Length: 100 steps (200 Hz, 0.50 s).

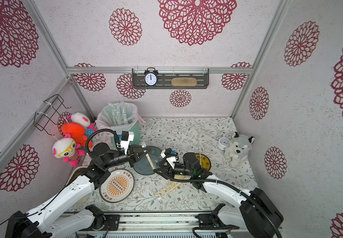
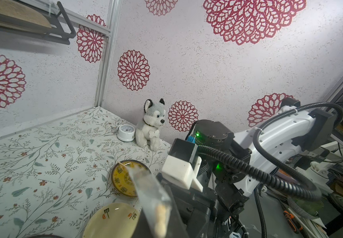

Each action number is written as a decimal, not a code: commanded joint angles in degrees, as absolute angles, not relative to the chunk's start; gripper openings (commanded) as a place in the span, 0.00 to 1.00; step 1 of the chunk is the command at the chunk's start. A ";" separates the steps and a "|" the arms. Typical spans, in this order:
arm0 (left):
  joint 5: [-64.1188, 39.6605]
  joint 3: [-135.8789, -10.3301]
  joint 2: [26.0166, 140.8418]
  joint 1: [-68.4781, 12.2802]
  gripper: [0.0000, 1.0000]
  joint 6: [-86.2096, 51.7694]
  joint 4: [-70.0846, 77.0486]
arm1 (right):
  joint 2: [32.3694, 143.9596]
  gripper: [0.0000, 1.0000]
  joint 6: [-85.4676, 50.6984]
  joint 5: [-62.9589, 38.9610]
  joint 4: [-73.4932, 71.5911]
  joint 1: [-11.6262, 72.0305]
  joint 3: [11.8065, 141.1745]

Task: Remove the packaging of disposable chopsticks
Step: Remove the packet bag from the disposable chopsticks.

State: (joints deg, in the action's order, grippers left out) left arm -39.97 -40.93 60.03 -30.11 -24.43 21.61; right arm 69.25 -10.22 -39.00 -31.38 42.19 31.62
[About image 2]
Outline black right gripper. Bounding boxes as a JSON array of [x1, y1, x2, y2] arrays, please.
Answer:
[[156, 173, 249, 238]]

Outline wooden brush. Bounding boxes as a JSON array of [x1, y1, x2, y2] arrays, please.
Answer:
[[0, 1, 51, 33]]

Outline husky plush toy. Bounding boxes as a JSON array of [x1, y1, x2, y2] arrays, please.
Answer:
[[135, 98, 166, 152]]

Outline disposable chopsticks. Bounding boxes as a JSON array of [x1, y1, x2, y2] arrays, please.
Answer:
[[119, 162, 172, 238]]

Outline yellow patterned plate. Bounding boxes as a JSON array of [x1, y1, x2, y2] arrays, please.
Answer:
[[110, 160, 150, 197]]

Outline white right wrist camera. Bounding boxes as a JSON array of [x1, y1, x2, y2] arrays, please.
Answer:
[[161, 138, 203, 192]]

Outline grey wall shelf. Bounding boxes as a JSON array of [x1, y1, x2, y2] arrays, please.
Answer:
[[0, 1, 76, 45]]

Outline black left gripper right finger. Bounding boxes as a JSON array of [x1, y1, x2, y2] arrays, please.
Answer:
[[163, 185, 189, 238]]

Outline small white round gauge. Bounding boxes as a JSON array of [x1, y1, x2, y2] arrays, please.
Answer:
[[117, 125, 135, 142]]

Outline dark green glass plate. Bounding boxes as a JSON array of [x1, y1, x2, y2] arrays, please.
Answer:
[[25, 234, 63, 238]]

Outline cream yellow plate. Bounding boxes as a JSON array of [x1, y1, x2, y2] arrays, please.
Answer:
[[83, 203, 140, 238]]

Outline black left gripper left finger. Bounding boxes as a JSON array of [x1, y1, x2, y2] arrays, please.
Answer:
[[131, 209, 153, 238]]

